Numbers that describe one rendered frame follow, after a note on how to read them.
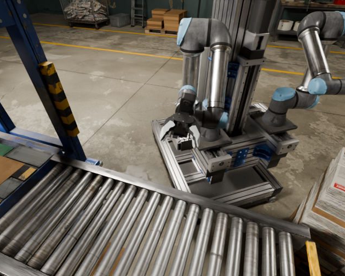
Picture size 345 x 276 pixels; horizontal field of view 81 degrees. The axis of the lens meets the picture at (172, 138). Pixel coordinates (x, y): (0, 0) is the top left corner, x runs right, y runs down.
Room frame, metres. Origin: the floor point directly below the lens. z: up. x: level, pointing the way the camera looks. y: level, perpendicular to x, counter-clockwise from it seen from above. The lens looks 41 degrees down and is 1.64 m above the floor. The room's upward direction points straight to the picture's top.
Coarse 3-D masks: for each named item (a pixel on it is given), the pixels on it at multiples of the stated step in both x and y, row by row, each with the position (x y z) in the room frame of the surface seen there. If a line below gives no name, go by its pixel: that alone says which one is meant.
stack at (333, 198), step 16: (336, 160) 0.80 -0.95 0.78; (336, 176) 0.65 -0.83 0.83; (320, 192) 0.65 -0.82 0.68; (336, 192) 0.57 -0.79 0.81; (304, 208) 0.72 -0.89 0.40; (320, 208) 0.58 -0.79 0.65; (336, 208) 0.54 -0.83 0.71; (304, 224) 0.58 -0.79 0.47; (320, 224) 0.54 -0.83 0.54; (336, 224) 0.51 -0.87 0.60; (336, 240) 0.48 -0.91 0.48; (320, 256) 0.47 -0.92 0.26; (336, 256) 0.44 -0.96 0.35; (304, 272) 0.46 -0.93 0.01; (336, 272) 0.40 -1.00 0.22
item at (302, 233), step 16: (64, 160) 0.78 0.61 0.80; (112, 176) 0.67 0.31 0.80; (128, 176) 0.67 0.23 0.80; (160, 192) 0.57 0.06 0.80; (176, 192) 0.57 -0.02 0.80; (224, 208) 0.49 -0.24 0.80; (240, 208) 0.49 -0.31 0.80; (272, 224) 0.41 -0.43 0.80; (288, 224) 0.41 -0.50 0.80; (304, 240) 0.36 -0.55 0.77
